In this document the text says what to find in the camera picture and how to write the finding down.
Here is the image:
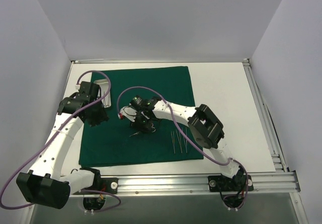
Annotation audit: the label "metal instrument tray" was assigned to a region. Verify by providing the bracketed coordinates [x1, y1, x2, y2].
[94, 79, 112, 108]

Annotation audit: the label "silver tweezers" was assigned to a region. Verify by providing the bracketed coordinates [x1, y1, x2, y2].
[171, 131, 176, 154]
[176, 130, 183, 153]

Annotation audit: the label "green surgical cloth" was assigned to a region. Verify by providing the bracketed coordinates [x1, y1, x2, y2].
[78, 66, 204, 167]

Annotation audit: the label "silver forceps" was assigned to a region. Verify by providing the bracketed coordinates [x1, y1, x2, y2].
[182, 127, 188, 153]

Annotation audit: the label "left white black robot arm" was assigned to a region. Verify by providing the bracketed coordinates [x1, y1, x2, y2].
[16, 82, 109, 209]

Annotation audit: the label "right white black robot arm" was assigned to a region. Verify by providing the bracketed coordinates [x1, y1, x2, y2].
[120, 96, 246, 190]

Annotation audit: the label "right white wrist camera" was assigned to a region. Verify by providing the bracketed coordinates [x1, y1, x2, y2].
[118, 106, 131, 119]

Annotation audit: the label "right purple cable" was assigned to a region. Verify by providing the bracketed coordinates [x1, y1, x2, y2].
[117, 87, 252, 211]

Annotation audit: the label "purple cable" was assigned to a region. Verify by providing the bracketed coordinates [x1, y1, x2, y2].
[117, 87, 252, 211]
[0, 70, 121, 213]

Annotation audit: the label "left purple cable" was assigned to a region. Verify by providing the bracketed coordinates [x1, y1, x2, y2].
[0, 70, 121, 213]

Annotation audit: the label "back aluminium rail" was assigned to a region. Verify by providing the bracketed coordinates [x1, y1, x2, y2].
[71, 58, 250, 64]

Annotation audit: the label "aluminium rail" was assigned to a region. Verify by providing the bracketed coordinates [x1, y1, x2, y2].
[242, 59, 289, 172]
[71, 58, 250, 64]
[72, 172, 300, 196]

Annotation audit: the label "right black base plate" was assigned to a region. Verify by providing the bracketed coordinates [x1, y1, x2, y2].
[207, 175, 246, 193]

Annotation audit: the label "right aluminium rail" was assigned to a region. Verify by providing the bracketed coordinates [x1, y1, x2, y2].
[242, 59, 289, 172]

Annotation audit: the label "front aluminium rail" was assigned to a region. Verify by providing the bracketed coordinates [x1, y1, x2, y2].
[72, 172, 300, 196]

